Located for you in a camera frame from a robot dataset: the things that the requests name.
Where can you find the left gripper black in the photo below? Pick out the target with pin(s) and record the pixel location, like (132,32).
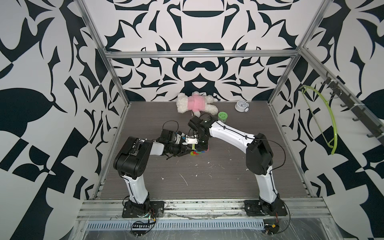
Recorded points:
(183,149)

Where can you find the green lidded jar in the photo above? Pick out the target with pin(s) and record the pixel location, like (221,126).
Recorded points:
(222,116)

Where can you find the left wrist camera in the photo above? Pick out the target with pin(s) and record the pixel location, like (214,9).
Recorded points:
(168,137)

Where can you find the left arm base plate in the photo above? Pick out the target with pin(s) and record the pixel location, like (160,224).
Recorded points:
(148,208)

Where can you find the aluminium frame rail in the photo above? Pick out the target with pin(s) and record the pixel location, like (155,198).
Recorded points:
(201,54)

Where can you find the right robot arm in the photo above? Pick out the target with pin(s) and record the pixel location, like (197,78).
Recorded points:
(259,155)

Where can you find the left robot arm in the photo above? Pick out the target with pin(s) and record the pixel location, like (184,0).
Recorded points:
(132,160)

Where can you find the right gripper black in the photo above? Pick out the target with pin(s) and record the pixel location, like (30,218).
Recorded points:
(201,147)

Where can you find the white alarm clock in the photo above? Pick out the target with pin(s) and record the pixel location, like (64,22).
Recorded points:
(242,106)

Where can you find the black wall hook rail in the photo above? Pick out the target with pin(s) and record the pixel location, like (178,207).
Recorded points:
(350,102)

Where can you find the white teddy bear pink shirt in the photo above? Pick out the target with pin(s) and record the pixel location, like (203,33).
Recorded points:
(196,103)

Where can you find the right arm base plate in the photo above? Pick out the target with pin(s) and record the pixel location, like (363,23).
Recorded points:
(255,208)

